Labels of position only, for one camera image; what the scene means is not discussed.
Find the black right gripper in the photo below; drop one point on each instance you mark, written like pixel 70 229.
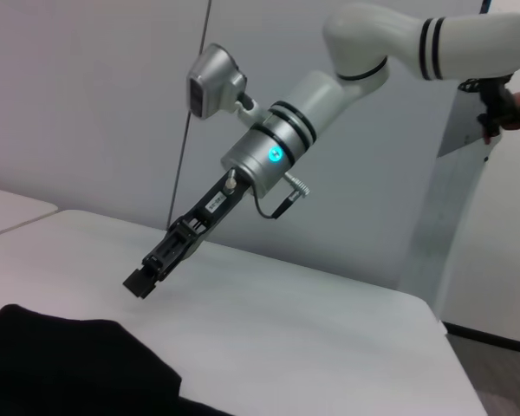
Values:
pixel 219 201

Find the black t-shirt with FREE print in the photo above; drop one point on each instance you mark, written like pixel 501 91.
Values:
pixel 69 368

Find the person hand in black glove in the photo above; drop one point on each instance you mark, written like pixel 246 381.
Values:
pixel 498 108

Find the black baseboard strip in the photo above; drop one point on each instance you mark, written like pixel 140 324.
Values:
pixel 489 340

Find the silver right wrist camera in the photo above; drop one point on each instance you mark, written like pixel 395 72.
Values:
pixel 212 82

